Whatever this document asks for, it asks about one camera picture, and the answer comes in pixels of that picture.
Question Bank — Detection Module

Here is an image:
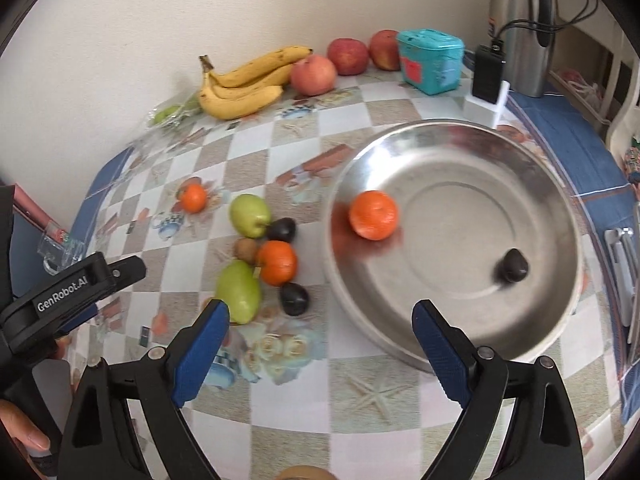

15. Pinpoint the yellow banana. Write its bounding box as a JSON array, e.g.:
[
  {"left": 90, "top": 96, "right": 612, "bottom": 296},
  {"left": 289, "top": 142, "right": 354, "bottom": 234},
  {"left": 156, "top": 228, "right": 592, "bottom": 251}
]
[
  {"left": 210, "top": 62, "right": 296, "bottom": 101},
  {"left": 207, "top": 46, "right": 314, "bottom": 88},
  {"left": 197, "top": 55, "right": 284, "bottom": 121}
]

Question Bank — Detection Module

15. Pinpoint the patterned checkered tablecloth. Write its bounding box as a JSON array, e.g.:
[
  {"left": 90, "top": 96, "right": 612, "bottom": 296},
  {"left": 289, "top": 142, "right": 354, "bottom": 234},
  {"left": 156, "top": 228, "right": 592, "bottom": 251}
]
[{"left": 65, "top": 57, "right": 640, "bottom": 480}]

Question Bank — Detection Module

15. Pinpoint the clear plastic clip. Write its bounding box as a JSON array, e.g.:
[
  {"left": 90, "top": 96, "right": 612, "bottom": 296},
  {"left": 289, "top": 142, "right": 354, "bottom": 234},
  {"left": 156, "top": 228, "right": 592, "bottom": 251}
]
[{"left": 36, "top": 226, "right": 85, "bottom": 276}]

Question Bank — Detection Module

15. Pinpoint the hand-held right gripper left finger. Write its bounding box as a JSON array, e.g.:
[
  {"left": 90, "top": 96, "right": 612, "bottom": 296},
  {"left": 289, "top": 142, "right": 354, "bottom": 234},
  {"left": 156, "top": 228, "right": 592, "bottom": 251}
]
[{"left": 59, "top": 299, "right": 231, "bottom": 480}]

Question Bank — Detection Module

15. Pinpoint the brown longan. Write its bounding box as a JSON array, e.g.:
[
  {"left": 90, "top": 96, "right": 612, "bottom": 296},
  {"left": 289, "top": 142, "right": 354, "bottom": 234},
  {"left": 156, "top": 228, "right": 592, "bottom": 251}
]
[{"left": 234, "top": 237, "right": 261, "bottom": 265}]

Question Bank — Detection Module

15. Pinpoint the teal toy house box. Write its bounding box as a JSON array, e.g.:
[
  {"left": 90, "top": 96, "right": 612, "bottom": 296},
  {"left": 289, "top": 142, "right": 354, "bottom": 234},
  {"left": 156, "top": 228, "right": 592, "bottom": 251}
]
[{"left": 396, "top": 28, "right": 466, "bottom": 96}]

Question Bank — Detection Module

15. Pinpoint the dark purple plum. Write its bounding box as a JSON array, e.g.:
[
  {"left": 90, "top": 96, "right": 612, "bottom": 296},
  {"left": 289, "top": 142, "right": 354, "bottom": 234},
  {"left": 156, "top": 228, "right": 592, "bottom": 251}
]
[
  {"left": 278, "top": 282, "right": 310, "bottom": 317},
  {"left": 492, "top": 247, "right": 530, "bottom": 286},
  {"left": 265, "top": 217, "right": 297, "bottom": 243}
]

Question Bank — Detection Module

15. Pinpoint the green pear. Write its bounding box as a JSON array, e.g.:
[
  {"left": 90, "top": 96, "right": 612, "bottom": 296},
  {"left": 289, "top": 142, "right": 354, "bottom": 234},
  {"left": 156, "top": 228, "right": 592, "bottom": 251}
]
[
  {"left": 229, "top": 194, "right": 273, "bottom": 239},
  {"left": 215, "top": 260, "right": 263, "bottom": 325}
]

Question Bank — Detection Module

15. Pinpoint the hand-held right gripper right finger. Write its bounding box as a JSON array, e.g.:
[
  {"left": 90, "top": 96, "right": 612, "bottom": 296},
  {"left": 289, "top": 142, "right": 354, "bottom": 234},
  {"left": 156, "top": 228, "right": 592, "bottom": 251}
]
[{"left": 411, "top": 299, "right": 586, "bottom": 480}]

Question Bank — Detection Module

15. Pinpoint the stainless steel basin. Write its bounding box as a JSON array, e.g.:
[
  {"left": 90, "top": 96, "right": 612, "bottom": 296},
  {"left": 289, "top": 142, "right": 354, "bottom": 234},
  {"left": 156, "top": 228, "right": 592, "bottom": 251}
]
[{"left": 320, "top": 119, "right": 586, "bottom": 375}]

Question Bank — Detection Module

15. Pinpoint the white wooden chair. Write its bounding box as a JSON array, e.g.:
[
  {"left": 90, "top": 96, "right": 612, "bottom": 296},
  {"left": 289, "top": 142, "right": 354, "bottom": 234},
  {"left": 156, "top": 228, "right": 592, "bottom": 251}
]
[{"left": 547, "top": 20, "right": 640, "bottom": 171}]

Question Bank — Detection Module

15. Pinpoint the stainless steel thermos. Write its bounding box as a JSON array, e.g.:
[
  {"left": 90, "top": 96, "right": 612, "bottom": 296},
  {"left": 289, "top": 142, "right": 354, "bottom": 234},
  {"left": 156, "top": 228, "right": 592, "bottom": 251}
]
[{"left": 487, "top": 0, "right": 558, "bottom": 98}]

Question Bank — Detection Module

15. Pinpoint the colourful patterned cloth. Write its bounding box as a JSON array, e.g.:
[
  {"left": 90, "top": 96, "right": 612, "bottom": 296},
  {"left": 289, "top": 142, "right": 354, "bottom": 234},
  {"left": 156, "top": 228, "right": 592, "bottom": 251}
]
[{"left": 624, "top": 135, "right": 640, "bottom": 183}]

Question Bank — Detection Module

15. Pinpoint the small orange mandarin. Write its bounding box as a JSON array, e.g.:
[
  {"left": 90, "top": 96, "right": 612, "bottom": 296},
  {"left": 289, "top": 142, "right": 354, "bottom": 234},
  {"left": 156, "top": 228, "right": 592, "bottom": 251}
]
[{"left": 180, "top": 183, "right": 208, "bottom": 213}]

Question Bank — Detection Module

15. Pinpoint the brown round object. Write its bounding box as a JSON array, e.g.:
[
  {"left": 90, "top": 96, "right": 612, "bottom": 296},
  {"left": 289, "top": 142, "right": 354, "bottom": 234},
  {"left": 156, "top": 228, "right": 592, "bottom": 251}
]
[{"left": 275, "top": 465, "right": 337, "bottom": 480}]

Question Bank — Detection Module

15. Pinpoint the red apple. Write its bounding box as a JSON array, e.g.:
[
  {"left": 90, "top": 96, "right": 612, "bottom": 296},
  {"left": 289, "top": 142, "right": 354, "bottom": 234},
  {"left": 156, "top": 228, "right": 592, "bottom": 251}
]
[
  {"left": 327, "top": 37, "right": 371, "bottom": 76},
  {"left": 369, "top": 30, "right": 403, "bottom": 72},
  {"left": 291, "top": 55, "right": 338, "bottom": 97}
]

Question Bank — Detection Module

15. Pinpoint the pink white plastic bag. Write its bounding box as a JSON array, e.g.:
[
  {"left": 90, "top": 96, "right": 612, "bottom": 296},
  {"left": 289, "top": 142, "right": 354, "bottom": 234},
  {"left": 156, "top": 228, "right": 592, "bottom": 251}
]
[{"left": 559, "top": 69, "right": 603, "bottom": 113}]

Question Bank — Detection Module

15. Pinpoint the clear plastic bag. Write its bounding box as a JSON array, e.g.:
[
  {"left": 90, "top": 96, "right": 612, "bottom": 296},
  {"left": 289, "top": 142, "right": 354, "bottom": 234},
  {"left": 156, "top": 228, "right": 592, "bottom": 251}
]
[{"left": 131, "top": 94, "right": 202, "bottom": 153}]

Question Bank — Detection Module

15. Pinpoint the person's left hand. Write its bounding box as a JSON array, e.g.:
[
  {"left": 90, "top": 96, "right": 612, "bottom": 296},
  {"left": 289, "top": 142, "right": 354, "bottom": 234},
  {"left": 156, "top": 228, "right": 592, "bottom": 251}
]
[{"left": 0, "top": 400, "right": 52, "bottom": 456}]

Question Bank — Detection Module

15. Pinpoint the black cable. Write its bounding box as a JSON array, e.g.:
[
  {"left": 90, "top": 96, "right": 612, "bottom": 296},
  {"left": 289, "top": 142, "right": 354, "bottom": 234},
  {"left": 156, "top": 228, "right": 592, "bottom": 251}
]
[
  {"left": 490, "top": 0, "right": 601, "bottom": 53},
  {"left": 492, "top": 0, "right": 591, "bottom": 51}
]

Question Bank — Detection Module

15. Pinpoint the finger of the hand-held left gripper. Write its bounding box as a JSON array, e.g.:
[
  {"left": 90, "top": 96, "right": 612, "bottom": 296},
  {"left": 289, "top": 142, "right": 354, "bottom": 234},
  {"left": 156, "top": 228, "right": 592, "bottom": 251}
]
[{"left": 106, "top": 254, "right": 147, "bottom": 292}]

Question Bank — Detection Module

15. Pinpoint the metal tablecloth clamp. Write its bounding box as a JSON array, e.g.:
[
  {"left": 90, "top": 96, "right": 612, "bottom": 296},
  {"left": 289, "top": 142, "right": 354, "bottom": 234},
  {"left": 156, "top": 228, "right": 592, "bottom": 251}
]
[{"left": 604, "top": 226, "right": 640, "bottom": 366}]

